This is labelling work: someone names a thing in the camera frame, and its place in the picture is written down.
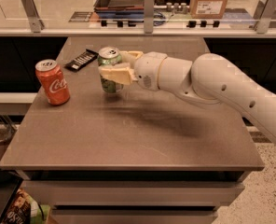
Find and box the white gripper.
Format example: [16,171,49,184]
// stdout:
[99,50,167,91]

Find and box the green soda can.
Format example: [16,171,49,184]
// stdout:
[97,47,123,94]

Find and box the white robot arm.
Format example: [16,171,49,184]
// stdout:
[99,51,276,145]

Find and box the red coke can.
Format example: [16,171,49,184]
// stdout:
[35,59,70,105]

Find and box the black snack bar wrapper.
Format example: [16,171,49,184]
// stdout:
[64,49,98,72]

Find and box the cardboard box with label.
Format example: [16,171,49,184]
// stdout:
[189,0,228,19]

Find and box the grey drawer cabinet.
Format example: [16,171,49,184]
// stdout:
[22,180,244,224]

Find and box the brown snack bag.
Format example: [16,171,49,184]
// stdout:
[1,189,31,224]

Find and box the middle metal rail bracket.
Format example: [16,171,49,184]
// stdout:
[144,0,154,34]

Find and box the metal rail bracket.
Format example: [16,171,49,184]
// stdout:
[144,0,154,34]
[255,0,276,34]
[21,0,45,33]

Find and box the left metal rail bracket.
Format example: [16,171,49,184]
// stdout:
[21,0,45,33]

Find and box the right metal rail bracket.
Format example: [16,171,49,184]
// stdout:
[255,0,276,34]

